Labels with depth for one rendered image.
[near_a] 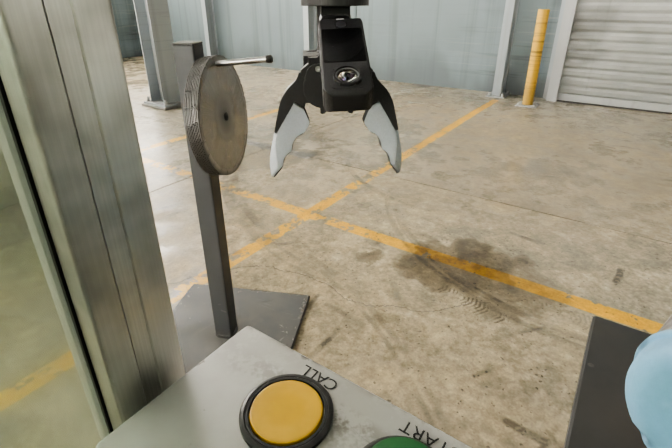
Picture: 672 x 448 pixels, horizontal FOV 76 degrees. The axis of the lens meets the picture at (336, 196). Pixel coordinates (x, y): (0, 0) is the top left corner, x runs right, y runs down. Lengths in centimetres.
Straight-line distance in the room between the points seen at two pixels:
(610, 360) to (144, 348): 47
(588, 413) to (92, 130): 47
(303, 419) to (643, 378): 18
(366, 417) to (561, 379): 141
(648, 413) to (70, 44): 33
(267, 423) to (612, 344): 44
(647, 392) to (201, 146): 101
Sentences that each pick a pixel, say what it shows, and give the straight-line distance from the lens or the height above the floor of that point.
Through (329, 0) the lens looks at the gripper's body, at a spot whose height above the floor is 110.
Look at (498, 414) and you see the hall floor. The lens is 148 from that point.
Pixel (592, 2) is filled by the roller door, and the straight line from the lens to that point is 571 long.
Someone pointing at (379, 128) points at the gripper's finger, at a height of 97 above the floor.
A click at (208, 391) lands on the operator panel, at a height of 90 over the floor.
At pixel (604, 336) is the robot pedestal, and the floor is 75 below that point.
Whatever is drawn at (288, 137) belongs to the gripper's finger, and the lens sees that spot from 49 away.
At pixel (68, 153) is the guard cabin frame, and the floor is 104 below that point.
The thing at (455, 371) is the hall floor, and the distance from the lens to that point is 156.
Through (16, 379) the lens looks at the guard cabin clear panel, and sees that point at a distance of 27.
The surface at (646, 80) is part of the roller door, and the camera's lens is 572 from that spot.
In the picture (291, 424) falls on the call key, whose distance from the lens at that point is 25.
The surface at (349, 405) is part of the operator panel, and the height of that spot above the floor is 90.
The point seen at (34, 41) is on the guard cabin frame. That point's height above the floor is 109.
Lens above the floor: 110
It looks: 25 degrees down
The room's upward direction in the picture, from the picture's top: straight up
